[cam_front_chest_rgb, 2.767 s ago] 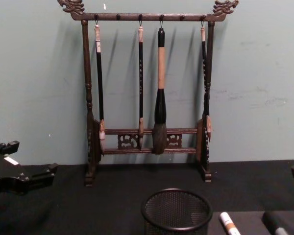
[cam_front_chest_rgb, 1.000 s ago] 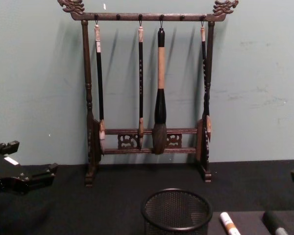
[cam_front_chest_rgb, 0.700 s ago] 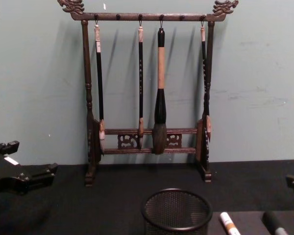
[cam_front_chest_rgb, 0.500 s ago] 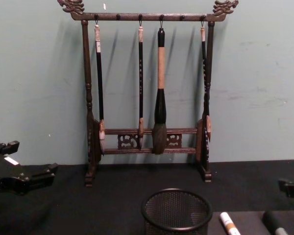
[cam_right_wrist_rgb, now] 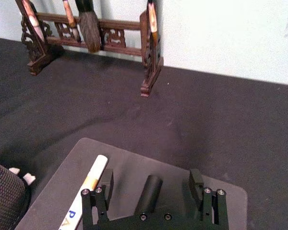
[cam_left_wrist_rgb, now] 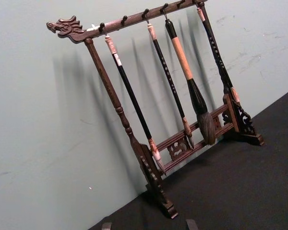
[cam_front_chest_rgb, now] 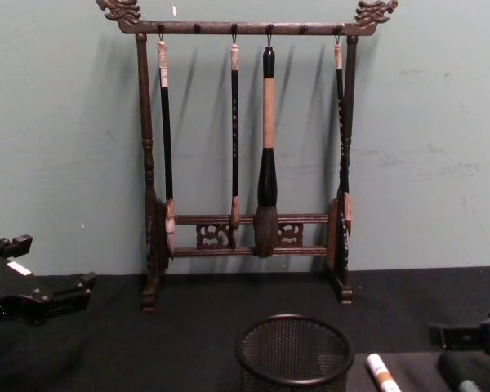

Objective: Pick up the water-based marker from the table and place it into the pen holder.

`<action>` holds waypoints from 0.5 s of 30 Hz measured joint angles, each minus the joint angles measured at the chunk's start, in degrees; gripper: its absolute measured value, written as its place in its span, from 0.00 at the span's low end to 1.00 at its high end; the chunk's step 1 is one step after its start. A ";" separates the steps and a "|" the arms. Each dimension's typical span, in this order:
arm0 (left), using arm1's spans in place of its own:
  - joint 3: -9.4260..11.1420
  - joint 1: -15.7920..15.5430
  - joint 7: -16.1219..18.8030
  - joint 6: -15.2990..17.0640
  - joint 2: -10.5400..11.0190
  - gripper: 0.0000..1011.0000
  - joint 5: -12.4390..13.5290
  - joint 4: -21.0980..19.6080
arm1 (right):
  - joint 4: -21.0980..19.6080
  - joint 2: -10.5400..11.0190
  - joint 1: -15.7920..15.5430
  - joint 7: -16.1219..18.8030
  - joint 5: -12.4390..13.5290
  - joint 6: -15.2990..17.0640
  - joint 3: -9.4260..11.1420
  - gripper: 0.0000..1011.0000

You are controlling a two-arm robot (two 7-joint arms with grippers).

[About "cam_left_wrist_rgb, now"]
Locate large brush with tan handle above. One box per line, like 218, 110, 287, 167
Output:
164, 18, 217, 146

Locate dark wooden dragon-head brush rack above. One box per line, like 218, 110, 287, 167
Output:
46, 0, 265, 219

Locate thin black brush, white characters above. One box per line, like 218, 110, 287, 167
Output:
147, 23, 195, 150
196, 7, 242, 104

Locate black table cloth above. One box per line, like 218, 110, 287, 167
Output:
87, 87, 288, 230

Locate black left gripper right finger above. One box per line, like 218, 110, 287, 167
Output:
185, 218, 200, 230

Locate thin black brush, pale ends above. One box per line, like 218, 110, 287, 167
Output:
104, 35, 167, 177

